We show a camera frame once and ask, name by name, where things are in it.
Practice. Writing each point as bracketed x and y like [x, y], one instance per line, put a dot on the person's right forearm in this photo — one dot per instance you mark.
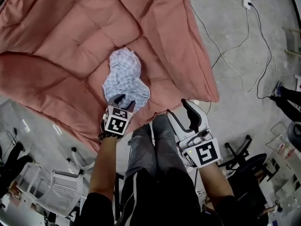
[214, 182]

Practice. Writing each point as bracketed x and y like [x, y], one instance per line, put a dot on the person's torso in black shirt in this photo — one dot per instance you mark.
[160, 201]

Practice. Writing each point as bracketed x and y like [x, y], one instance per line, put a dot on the person's left leg in jeans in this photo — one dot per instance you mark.
[141, 149]

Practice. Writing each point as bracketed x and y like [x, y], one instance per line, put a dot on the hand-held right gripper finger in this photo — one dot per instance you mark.
[177, 131]
[201, 119]

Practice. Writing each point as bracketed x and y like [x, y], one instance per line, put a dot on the wooden chair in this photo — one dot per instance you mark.
[294, 30]

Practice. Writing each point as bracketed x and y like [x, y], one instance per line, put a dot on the person's left forearm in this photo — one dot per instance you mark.
[103, 163]

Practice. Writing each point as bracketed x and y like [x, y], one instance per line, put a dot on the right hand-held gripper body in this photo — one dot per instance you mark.
[204, 153]

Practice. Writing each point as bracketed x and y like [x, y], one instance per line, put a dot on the person's leg in jeans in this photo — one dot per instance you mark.
[168, 145]
[141, 149]

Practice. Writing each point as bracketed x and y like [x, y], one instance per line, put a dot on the person's right leg in jeans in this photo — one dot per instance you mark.
[168, 145]

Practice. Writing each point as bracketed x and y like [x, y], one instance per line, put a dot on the black office chair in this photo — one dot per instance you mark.
[249, 173]

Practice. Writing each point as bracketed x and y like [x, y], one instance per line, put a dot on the pink cushioned armchair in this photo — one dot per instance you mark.
[70, 43]

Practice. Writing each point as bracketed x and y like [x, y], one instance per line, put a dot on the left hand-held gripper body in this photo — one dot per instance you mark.
[116, 123]

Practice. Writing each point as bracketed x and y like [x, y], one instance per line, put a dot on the blue checkered shorts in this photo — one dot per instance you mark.
[124, 79]

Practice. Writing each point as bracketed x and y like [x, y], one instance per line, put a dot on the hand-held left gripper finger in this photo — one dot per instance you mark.
[114, 100]
[132, 107]

